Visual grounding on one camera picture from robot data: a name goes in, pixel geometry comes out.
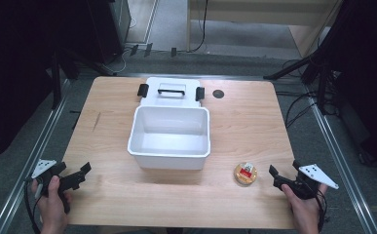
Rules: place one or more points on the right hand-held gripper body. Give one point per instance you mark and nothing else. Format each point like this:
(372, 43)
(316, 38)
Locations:
(301, 188)

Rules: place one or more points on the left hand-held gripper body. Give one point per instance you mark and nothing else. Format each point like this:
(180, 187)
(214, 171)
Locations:
(70, 182)

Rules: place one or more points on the round gold tin red label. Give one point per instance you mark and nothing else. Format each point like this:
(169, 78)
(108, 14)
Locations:
(245, 174)

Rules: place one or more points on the white plastic storage box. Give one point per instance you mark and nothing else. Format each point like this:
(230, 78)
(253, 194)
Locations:
(168, 143)

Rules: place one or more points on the person's right hand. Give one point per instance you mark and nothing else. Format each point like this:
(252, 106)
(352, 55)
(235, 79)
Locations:
(306, 214)

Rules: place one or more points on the person's left hand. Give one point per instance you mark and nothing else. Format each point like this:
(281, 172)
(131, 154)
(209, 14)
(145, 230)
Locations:
(51, 211)

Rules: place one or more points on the black metal stand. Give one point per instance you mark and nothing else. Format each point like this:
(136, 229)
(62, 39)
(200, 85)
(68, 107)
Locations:
(56, 81)

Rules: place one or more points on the black round table grommet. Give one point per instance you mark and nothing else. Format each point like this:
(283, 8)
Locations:
(218, 94)

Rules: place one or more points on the black tripod stand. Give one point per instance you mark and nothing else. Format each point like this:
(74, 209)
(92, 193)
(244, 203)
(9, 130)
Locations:
(293, 66)

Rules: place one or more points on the black curtain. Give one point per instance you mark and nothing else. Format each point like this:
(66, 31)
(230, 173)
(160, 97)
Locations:
(368, 81)
(10, 81)

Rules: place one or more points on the black power plug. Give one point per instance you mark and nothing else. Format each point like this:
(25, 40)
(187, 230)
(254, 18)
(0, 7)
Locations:
(148, 49)
(134, 49)
(173, 52)

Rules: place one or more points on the light wooden furniture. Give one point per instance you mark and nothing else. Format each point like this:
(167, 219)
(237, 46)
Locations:
(306, 35)

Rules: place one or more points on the black cabinet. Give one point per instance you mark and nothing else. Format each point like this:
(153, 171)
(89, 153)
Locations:
(109, 29)

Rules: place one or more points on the metal floor rail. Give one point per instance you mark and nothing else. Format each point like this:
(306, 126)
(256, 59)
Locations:
(342, 162)
(30, 162)

